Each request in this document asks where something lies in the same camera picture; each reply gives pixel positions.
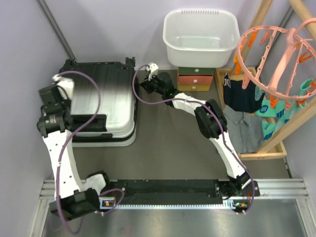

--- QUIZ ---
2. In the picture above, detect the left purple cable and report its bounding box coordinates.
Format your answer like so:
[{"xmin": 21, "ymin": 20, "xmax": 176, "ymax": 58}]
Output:
[{"xmin": 54, "ymin": 71, "xmax": 125, "ymax": 235}]

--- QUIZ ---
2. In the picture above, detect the grey button shirt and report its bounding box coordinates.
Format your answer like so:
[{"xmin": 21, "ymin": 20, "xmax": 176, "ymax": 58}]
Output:
[{"xmin": 223, "ymin": 105, "xmax": 264, "ymax": 154}]

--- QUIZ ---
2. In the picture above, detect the purple cable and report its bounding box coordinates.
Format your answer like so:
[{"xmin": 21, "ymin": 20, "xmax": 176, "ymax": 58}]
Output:
[
  {"xmin": 132, "ymin": 64, "xmax": 255, "ymax": 215},
  {"xmin": 54, "ymin": 71, "xmax": 125, "ymax": 235}
]

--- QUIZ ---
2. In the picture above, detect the teal patterned sock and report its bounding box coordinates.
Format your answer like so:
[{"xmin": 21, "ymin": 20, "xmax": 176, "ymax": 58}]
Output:
[{"xmin": 254, "ymin": 78, "xmax": 316, "ymax": 140}]

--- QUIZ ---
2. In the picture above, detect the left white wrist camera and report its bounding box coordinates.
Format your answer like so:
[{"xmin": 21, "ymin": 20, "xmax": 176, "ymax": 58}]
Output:
[{"xmin": 52, "ymin": 75, "xmax": 75, "ymax": 100}]

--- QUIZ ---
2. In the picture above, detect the black and white suitcase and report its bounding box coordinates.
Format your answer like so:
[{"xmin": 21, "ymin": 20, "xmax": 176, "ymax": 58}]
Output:
[{"xmin": 60, "ymin": 58, "xmax": 139, "ymax": 147}]

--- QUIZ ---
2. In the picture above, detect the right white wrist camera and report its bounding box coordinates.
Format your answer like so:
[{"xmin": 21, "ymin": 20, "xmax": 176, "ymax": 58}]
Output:
[{"xmin": 145, "ymin": 62, "xmax": 159, "ymax": 80}]

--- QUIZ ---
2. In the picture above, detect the wooden drying rack frame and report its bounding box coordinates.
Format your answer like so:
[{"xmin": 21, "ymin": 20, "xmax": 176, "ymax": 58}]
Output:
[{"xmin": 214, "ymin": 0, "xmax": 316, "ymax": 161}]

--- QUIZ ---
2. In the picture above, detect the white plastic basin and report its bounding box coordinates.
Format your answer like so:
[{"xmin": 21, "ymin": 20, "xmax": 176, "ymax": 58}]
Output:
[{"xmin": 162, "ymin": 8, "xmax": 240, "ymax": 68}]

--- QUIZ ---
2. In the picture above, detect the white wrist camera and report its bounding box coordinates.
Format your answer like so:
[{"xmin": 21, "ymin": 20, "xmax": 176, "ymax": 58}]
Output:
[
  {"xmin": 145, "ymin": 62, "xmax": 159, "ymax": 80},
  {"xmin": 52, "ymin": 75, "xmax": 75, "ymax": 100}
]

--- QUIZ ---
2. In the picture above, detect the pink round clip hanger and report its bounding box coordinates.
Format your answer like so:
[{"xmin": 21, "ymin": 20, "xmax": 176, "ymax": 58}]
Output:
[{"xmin": 235, "ymin": 18, "xmax": 316, "ymax": 109}]

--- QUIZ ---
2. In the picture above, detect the small colourful drawer cabinet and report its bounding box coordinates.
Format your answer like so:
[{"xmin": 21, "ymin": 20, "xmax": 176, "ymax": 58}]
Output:
[{"xmin": 177, "ymin": 67, "xmax": 215, "ymax": 91}]

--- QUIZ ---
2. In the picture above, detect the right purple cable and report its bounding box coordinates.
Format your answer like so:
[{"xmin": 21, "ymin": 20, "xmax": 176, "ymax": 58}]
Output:
[{"xmin": 132, "ymin": 64, "xmax": 255, "ymax": 215}]

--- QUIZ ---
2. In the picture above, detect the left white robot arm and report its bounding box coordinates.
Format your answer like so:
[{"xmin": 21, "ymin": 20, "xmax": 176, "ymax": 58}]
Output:
[{"xmin": 37, "ymin": 84, "xmax": 112, "ymax": 221}]

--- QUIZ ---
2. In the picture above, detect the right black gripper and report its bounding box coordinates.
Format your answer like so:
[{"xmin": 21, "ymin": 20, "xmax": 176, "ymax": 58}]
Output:
[{"xmin": 140, "ymin": 73, "xmax": 165, "ymax": 96}]

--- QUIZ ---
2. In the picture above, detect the aluminium frame rail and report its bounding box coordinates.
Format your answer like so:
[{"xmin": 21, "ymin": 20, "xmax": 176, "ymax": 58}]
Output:
[{"xmin": 29, "ymin": 177, "xmax": 310, "ymax": 237}]

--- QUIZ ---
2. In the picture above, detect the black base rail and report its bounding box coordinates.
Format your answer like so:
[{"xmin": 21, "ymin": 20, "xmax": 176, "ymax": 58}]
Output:
[{"xmin": 83, "ymin": 178, "xmax": 260, "ymax": 205}]

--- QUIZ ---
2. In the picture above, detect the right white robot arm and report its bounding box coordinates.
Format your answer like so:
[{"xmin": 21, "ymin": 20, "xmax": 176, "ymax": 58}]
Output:
[{"xmin": 140, "ymin": 73, "xmax": 255, "ymax": 197}]

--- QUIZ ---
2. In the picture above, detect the dark navy garment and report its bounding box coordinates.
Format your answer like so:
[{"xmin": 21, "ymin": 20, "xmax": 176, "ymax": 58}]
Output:
[{"xmin": 223, "ymin": 73, "xmax": 265, "ymax": 113}]

